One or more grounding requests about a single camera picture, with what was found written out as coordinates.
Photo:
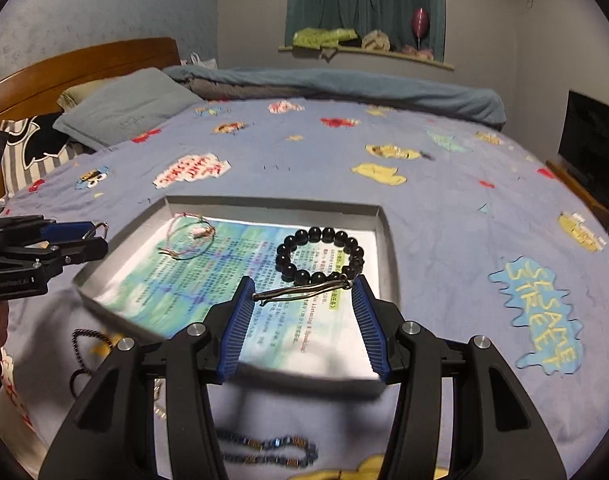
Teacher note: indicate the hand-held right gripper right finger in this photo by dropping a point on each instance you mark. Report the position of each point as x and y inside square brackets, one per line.
[369, 325]

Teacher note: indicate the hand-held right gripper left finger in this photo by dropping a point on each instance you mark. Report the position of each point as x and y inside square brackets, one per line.
[239, 325]

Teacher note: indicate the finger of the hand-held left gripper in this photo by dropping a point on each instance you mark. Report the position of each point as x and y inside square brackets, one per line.
[67, 231]
[79, 251]

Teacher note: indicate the thin silver bangle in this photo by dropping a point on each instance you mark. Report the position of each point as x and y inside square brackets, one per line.
[106, 230]

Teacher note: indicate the grey metal tray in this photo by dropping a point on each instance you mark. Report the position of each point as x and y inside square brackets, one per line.
[389, 260]

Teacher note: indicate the printed paper sheet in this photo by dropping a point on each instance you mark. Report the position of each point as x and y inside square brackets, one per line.
[304, 330]

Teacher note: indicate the striped black and white cushion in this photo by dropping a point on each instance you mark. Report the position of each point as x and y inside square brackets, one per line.
[24, 160]

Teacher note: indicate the grey pillow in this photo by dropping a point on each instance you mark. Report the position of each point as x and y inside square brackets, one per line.
[124, 105]

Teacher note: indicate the olive pillow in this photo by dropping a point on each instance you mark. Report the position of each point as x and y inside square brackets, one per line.
[79, 92]

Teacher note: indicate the blue printed blanket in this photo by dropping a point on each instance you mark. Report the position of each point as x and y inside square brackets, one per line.
[434, 200]

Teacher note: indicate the wooden headboard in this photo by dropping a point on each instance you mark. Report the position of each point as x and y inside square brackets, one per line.
[84, 60]

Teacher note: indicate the white plastic bag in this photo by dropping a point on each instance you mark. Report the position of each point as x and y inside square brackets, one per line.
[200, 61]

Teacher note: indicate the grey folded blanket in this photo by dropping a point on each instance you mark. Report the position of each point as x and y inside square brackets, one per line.
[234, 91]

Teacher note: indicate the blue duvet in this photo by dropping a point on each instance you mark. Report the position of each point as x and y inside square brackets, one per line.
[334, 85]

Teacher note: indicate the wooden monitor stand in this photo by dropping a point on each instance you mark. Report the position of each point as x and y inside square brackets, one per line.
[574, 180]

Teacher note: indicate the window sill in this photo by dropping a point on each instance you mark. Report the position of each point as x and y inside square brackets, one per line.
[434, 63]

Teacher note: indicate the pink cloth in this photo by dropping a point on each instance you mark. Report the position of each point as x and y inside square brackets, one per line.
[417, 52]

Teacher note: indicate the beige cloth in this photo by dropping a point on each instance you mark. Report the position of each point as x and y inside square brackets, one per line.
[375, 41]

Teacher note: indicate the black monitor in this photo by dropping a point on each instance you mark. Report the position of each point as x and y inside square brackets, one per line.
[589, 140]

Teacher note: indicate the green cloth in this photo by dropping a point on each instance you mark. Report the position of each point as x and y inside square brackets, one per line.
[319, 36]

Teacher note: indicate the pink balloon ornament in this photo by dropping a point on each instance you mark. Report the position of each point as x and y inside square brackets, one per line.
[419, 21]

